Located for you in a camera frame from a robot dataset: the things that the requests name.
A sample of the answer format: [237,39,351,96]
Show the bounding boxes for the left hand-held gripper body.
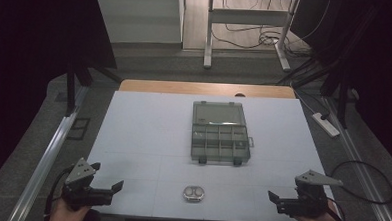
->
[61,157,116,212]

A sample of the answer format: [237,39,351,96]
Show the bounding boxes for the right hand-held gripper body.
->
[275,167,345,220]

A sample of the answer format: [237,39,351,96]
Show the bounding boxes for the person's left hand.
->
[47,198,93,221]

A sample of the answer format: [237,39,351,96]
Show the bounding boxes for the dark floor socket cover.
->
[67,116,92,142]

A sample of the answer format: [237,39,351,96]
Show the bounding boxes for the white table mat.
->
[84,89,340,221]

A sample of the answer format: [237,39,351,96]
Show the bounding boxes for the small silver oval case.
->
[182,185,206,204]

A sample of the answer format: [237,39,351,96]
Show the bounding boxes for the black metal stand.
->
[317,55,362,131]
[64,59,122,119]

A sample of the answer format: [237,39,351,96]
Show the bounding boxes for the white power strip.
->
[310,112,342,139]

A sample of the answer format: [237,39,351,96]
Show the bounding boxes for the clear plastic compartment box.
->
[190,99,257,168]

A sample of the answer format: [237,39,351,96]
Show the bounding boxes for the white cabinet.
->
[94,0,187,48]

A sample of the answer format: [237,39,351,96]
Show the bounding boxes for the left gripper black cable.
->
[43,164,74,218]

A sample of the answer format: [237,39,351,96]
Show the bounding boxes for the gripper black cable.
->
[325,195,350,221]
[43,164,74,218]

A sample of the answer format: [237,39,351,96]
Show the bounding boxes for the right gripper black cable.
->
[325,195,350,221]

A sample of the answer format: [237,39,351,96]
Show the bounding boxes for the aluminium rail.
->
[6,81,90,221]
[314,95,392,221]

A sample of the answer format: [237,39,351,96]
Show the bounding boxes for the black looped cable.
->
[327,158,392,206]

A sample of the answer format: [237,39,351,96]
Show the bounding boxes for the black floor cables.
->
[208,0,315,60]

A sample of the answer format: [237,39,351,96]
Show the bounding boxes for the white desk frame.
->
[203,0,301,75]

